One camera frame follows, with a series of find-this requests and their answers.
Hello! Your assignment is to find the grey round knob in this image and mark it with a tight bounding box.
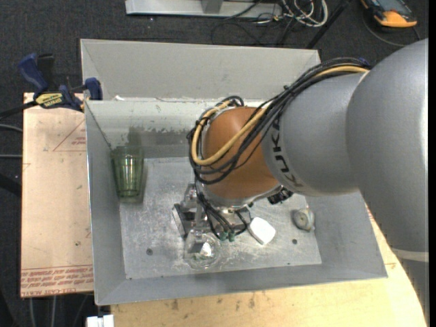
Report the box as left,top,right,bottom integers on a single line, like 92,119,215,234
292,208,316,232

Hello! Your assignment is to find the green glass cup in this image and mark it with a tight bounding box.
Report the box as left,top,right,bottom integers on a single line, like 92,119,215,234
110,145,146,202

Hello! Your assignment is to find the brown cardboard board, red print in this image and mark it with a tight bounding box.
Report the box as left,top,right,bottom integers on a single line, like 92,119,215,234
20,92,95,298

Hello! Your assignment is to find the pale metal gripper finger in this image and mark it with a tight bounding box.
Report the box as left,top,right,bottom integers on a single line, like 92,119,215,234
181,181,200,211
185,230,206,255

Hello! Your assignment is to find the clear glass bowl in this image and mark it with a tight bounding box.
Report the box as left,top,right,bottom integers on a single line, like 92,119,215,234
183,232,222,270

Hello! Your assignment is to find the white rounded block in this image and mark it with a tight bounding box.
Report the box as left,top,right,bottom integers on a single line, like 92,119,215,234
247,216,277,246

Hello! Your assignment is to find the grey metal bin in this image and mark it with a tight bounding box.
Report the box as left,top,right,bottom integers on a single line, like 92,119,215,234
80,38,389,307

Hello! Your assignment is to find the black cylinder on white bracket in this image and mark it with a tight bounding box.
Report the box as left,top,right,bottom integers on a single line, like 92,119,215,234
267,186,294,206

